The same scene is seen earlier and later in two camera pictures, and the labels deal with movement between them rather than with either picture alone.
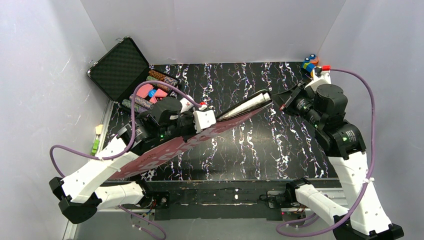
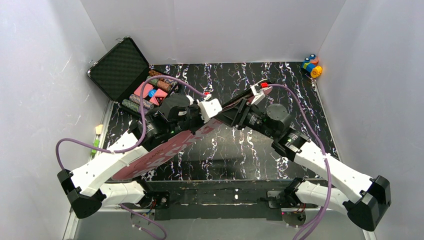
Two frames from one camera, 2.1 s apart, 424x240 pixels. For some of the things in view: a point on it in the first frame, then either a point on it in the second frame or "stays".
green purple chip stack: (138, 108) stays
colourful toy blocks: (310, 62) stays
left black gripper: (191, 120) stays
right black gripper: (294, 99) → (239, 116)
